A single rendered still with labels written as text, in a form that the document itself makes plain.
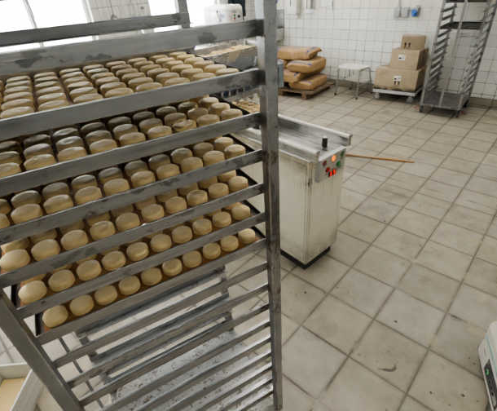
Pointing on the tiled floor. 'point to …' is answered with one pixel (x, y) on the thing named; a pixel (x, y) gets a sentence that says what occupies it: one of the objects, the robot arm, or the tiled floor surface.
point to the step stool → (355, 76)
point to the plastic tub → (9, 389)
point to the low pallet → (304, 90)
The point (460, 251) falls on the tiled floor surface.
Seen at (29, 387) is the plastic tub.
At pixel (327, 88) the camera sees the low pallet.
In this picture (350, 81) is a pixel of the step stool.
